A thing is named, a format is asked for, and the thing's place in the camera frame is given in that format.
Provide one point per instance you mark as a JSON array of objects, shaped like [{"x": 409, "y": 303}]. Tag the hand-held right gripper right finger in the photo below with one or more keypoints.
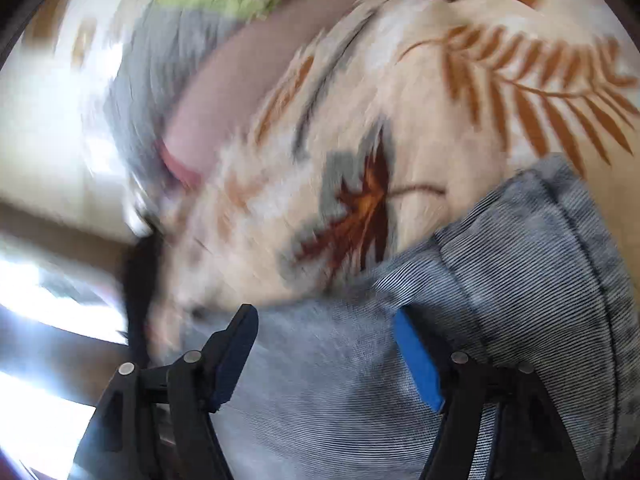
[{"x": 417, "y": 360}]

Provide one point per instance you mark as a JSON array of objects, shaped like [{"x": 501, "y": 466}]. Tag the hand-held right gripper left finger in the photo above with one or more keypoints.
[{"x": 234, "y": 357}]

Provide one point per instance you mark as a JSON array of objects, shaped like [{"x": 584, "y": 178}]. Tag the dark cloth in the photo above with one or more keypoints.
[{"x": 137, "y": 285}]

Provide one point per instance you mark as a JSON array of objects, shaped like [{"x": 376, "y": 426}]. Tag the cream leaf print blanket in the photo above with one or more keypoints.
[{"x": 425, "y": 135}]

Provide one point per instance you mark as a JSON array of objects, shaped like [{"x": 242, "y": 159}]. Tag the pink pillow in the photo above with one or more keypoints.
[{"x": 225, "y": 90}]

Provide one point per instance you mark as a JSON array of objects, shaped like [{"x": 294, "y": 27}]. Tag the grey cloth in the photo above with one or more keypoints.
[{"x": 150, "y": 70}]

